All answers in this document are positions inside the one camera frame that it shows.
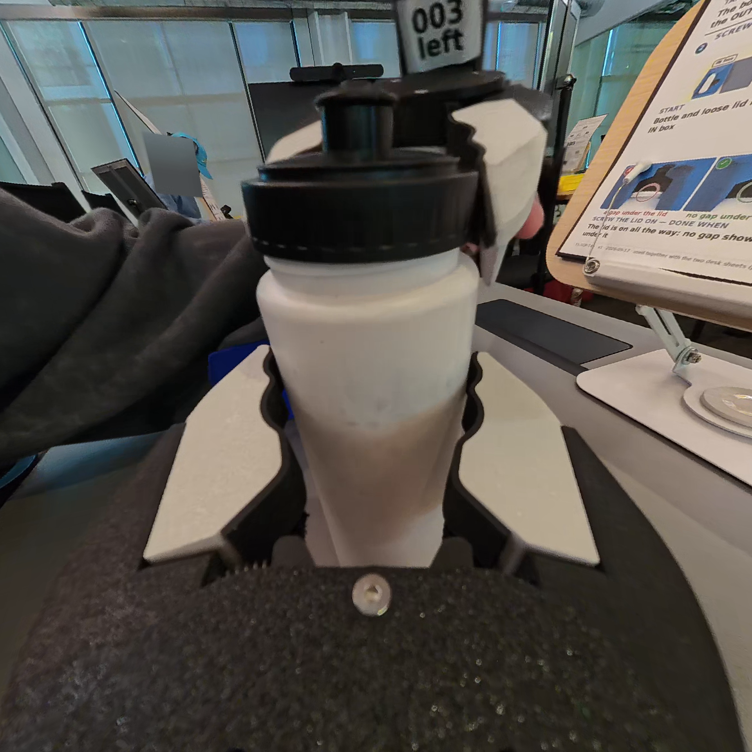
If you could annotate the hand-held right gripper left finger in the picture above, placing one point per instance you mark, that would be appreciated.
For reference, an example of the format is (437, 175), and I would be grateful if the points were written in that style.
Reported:
(223, 470)

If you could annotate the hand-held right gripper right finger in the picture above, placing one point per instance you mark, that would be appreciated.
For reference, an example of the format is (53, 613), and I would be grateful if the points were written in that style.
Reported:
(523, 476)

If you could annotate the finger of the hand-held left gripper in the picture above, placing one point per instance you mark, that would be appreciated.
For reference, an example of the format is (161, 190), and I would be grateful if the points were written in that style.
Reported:
(299, 141)
(511, 158)

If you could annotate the black bottle lid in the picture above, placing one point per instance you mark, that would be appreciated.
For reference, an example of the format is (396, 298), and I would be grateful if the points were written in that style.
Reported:
(352, 217)

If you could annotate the blue plastic bin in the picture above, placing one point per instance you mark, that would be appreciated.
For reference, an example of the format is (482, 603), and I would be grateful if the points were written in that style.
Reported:
(232, 361)

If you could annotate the white plastic bottle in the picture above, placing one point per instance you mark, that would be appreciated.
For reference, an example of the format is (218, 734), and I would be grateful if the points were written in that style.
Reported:
(364, 329)

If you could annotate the person's left forearm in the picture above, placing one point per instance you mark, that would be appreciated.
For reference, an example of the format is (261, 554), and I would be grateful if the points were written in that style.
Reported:
(117, 329)

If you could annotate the person's left hand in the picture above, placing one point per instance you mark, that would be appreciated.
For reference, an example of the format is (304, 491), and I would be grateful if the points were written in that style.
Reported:
(530, 220)

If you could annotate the black stanchion pole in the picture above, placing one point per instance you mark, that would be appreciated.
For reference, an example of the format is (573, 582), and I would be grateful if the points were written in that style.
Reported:
(564, 117)

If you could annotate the small standing sign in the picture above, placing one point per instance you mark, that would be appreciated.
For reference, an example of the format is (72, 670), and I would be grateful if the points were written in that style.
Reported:
(587, 138)

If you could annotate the instruction sheet on wooden stand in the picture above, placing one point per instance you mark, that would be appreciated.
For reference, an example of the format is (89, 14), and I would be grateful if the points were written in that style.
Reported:
(634, 388)

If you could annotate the printed instruction sheet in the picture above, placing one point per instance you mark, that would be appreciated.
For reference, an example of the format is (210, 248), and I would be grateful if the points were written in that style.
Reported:
(675, 135)

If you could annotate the black wall screen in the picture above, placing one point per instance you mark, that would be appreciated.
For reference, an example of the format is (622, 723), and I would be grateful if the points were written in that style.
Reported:
(282, 117)

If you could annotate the black camera bar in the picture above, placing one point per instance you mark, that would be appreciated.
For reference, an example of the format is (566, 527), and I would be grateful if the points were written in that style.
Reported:
(329, 73)

